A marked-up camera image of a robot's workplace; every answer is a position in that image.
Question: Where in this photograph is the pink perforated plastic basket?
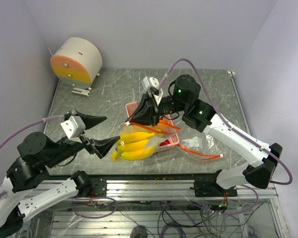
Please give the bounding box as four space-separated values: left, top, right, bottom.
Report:
125 100 180 152

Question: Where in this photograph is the red chili pepper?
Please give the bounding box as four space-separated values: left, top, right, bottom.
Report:
159 139 170 147

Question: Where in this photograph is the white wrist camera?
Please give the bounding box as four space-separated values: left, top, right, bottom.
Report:
60 116 86 142
142 76 163 106

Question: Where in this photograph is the yellow banana bunch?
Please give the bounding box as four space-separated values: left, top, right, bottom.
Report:
111 130 165 162

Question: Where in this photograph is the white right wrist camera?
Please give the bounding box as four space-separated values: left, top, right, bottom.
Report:
142 76 163 106

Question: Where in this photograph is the small white bracket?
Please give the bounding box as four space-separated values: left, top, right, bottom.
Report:
72 87 90 98

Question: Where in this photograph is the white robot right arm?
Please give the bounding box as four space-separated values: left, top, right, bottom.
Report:
128 74 283 196

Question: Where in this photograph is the clear zip bag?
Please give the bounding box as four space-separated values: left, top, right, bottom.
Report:
177 136 224 162
111 119 180 162

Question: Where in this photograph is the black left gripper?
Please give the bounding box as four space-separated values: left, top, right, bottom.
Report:
44 108 120 167

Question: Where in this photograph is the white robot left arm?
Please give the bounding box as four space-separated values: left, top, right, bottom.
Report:
0 110 120 238

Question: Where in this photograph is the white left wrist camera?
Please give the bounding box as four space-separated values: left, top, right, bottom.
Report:
60 116 86 142

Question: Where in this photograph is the round cream drawer box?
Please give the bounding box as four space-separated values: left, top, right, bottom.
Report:
50 37 103 89

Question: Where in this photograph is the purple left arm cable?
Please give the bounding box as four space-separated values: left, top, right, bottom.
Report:
0 115 65 204

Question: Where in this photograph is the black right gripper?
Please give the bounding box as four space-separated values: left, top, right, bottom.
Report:
125 91 188 126

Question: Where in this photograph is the aluminium rail frame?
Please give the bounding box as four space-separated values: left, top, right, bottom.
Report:
15 178 290 238

